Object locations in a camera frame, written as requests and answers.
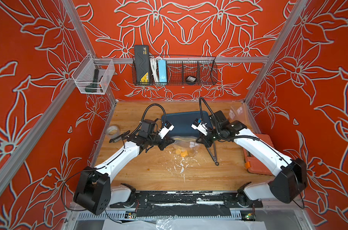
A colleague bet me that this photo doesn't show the clear tape roll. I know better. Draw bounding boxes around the clear tape roll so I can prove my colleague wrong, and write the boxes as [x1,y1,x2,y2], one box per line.
[105,125,120,139]

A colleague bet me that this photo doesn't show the teal plastic tray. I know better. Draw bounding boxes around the teal plastic tray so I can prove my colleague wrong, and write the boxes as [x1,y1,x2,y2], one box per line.
[166,111,201,138]

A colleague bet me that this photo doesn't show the clear acrylic wall bin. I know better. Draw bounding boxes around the clear acrylic wall bin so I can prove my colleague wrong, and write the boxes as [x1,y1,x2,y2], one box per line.
[72,53,115,95]

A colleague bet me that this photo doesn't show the light blue box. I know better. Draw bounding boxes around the light blue box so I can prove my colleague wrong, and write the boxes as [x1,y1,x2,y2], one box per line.
[157,59,167,84]

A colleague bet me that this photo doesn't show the black wire wall basket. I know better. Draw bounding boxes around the black wire wall basket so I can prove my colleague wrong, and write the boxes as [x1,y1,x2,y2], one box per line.
[132,55,219,86]

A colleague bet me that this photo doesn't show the black box yellow label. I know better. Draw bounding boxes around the black box yellow label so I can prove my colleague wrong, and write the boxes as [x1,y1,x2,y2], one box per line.
[134,45,151,85]

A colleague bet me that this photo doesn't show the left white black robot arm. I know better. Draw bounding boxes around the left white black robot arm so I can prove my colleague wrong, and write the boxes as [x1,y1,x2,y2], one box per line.
[73,103,174,215]

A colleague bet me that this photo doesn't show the dark green tool handle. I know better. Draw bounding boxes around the dark green tool handle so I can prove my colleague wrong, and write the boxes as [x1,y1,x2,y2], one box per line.
[85,69,99,93]

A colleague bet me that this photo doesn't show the black mounting base rail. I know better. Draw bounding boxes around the black mounting base rail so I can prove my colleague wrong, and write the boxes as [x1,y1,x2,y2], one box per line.
[109,191,264,209]

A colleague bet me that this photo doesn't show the clear zip bag white labels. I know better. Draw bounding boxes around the clear zip bag white labels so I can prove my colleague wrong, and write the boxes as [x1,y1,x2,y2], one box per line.
[172,136,199,158]

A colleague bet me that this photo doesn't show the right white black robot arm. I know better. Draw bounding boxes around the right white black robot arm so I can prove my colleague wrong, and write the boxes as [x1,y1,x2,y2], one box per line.
[191,111,308,208]

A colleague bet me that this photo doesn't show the clear bag yellow dog print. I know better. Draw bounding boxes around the clear bag yellow dog print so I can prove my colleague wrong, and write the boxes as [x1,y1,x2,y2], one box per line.
[234,104,247,124]

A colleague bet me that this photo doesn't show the orange plastic tool case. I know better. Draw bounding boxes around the orange plastic tool case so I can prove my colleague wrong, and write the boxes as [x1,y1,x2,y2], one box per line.
[242,133,278,176]

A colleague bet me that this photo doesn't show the metal kitchen tongs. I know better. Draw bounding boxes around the metal kitchen tongs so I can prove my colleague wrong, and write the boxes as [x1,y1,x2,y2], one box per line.
[205,142,219,166]

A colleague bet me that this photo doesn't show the black marker pen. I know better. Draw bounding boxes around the black marker pen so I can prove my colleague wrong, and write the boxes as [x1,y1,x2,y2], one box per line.
[109,130,130,143]

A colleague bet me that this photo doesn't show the white coiled cable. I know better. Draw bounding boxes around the white coiled cable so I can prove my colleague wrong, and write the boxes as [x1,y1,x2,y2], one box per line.
[149,57,160,84]

